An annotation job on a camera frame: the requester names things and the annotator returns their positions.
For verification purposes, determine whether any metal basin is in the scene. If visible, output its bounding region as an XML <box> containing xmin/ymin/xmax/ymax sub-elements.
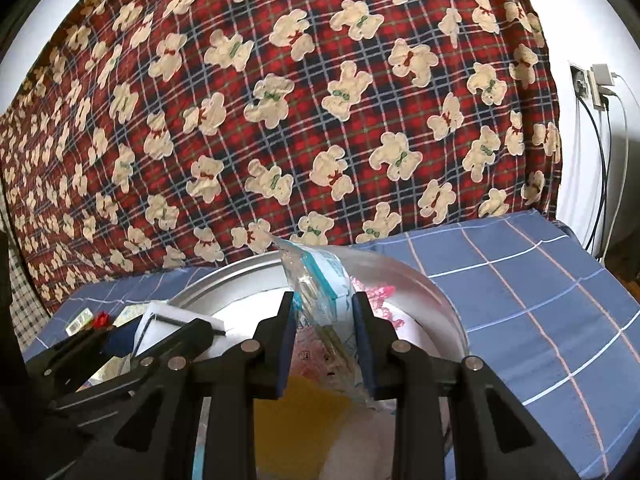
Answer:
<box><xmin>165</xmin><ymin>246</ymin><xmax>470</xmax><ymax>480</ymax></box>

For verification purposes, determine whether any white foam block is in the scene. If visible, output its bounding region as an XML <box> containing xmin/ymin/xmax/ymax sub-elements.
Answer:
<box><xmin>132</xmin><ymin>300</ymin><xmax>237</xmax><ymax>362</ymax></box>

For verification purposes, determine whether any wall socket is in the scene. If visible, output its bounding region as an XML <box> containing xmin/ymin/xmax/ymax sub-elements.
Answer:
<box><xmin>570</xmin><ymin>62</ymin><xmax>593</xmax><ymax>101</ymax></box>

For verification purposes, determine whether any green white tissue pack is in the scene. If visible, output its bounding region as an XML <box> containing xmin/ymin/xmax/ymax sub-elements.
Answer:
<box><xmin>65</xmin><ymin>307</ymin><xmax>98</xmax><ymax>337</ymax></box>

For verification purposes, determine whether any houndstooth cloth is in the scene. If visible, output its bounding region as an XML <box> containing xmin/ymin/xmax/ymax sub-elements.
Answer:
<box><xmin>0</xmin><ymin>195</ymin><xmax>53</xmax><ymax>353</ymax></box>

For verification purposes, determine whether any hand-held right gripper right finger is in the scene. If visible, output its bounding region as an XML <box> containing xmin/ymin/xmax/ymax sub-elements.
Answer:
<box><xmin>351</xmin><ymin>292</ymin><xmax>582</xmax><ymax>480</ymax></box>

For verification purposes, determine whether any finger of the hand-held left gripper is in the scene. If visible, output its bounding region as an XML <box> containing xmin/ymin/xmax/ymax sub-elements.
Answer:
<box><xmin>24</xmin><ymin>327</ymin><xmax>137</xmax><ymax>387</ymax></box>
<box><xmin>46</xmin><ymin>319</ymin><xmax>227</xmax><ymax>412</ymax></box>

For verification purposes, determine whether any white charger plug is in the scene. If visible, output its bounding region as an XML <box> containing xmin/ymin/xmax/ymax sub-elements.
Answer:
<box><xmin>589</xmin><ymin>62</ymin><xmax>618</xmax><ymax>110</ymax></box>

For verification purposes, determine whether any yellow sponge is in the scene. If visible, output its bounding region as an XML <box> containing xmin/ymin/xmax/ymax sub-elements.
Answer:
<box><xmin>252</xmin><ymin>377</ymin><xmax>357</xmax><ymax>480</ymax></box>

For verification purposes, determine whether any clear teal tissue pack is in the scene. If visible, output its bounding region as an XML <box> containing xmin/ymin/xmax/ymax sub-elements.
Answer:
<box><xmin>272</xmin><ymin>235</ymin><xmax>397</xmax><ymax>413</ymax></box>

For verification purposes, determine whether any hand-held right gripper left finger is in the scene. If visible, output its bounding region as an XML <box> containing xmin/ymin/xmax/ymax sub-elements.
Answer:
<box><xmin>65</xmin><ymin>291</ymin><xmax>296</xmax><ymax>480</ymax></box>

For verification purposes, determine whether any red plaid bear blanket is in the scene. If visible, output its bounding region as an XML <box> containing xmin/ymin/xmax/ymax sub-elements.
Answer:
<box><xmin>0</xmin><ymin>0</ymin><xmax>563</xmax><ymax>313</ymax></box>

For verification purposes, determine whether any blue plaid bed sheet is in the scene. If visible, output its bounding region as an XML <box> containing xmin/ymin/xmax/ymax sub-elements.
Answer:
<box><xmin>22</xmin><ymin>210</ymin><xmax>640</xmax><ymax>480</ymax></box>

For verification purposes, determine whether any black cable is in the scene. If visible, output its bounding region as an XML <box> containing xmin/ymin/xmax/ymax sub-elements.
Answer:
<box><xmin>577</xmin><ymin>95</ymin><xmax>612</xmax><ymax>258</ymax></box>

